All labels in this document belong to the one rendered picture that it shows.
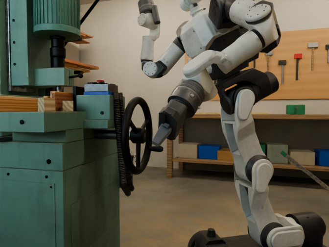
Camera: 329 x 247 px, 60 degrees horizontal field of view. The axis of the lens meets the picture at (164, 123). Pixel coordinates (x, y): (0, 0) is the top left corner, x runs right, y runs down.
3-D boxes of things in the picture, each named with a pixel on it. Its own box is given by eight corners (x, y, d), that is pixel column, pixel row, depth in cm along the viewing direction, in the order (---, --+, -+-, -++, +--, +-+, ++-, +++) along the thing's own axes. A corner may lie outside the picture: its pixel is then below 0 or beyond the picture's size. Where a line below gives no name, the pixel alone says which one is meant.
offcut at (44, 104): (48, 111, 91) (48, 98, 91) (55, 111, 89) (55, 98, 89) (37, 111, 88) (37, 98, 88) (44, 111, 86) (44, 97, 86)
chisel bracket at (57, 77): (64, 89, 110) (63, 67, 110) (33, 89, 114) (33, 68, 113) (75, 90, 117) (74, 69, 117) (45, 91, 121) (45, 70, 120)
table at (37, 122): (73, 133, 79) (72, 111, 79) (-16, 131, 87) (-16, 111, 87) (144, 123, 137) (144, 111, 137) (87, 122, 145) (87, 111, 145)
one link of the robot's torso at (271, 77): (267, 92, 150) (255, 61, 147) (284, 91, 137) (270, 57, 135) (223, 116, 144) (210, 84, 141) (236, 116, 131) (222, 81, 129)
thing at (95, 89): (108, 94, 102) (108, 79, 102) (81, 95, 105) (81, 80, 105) (123, 96, 115) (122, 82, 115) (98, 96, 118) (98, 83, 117)
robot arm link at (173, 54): (158, 85, 163) (184, 55, 161) (155, 84, 150) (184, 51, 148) (143, 72, 163) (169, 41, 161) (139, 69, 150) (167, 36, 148)
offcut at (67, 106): (63, 111, 100) (63, 101, 100) (73, 111, 101) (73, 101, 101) (62, 111, 96) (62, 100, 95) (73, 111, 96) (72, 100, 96)
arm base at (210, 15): (247, 27, 119) (237, 5, 121) (260, 7, 107) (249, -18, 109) (214, 35, 116) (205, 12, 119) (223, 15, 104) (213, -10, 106)
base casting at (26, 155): (61, 171, 90) (61, 143, 90) (-75, 162, 105) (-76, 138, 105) (119, 151, 133) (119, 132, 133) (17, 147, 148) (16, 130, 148)
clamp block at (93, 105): (109, 119, 101) (109, 94, 101) (75, 119, 104) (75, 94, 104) (125, 118, 115) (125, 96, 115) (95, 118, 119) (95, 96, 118)
